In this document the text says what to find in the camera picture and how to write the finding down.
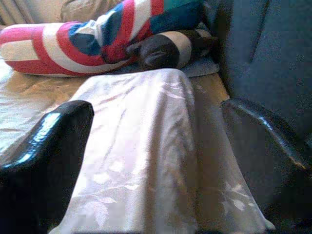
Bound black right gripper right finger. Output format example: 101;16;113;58
220;97;312;171

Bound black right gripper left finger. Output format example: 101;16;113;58
0;99;95;234

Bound grey floral bedsheet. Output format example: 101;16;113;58
0;57;277;234

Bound red white striped bolster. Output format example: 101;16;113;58
0;0;169;78

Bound grey pillow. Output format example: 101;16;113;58
59;0;126;25

